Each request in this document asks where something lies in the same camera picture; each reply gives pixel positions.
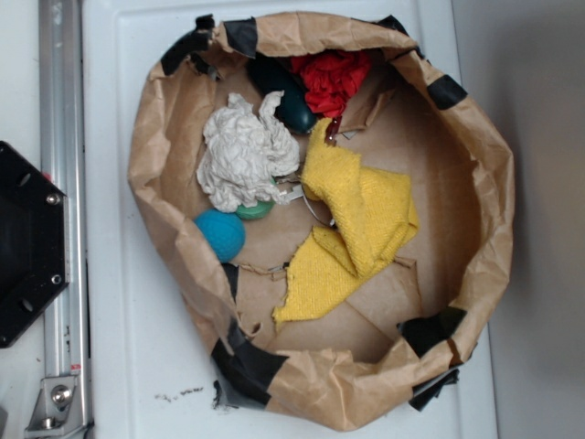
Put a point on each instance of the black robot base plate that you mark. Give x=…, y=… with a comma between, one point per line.
x=33, y=244

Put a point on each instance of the white tray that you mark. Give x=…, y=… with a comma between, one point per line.
x=151, y=375

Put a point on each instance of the crumpled red cloth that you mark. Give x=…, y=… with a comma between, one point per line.
x=331, y=78

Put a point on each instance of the yellow cloth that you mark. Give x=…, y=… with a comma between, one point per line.
x=374, y=214

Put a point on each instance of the green ball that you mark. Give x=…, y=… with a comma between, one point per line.
x=259, y=211

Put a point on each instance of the metal corner bracket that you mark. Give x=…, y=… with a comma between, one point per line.
x=59, y=409

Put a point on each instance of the crumpled white cloth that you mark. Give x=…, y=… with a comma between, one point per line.
x=245, y=152

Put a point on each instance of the dark green oval object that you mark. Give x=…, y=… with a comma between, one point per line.
x=285, y=98

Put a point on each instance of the brown paper bag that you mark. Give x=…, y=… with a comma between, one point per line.
x=422, y=148

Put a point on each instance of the aluminium rail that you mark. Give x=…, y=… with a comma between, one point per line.
x=67, y=335

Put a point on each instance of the blue ball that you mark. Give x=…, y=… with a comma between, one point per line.
x=224, y=232

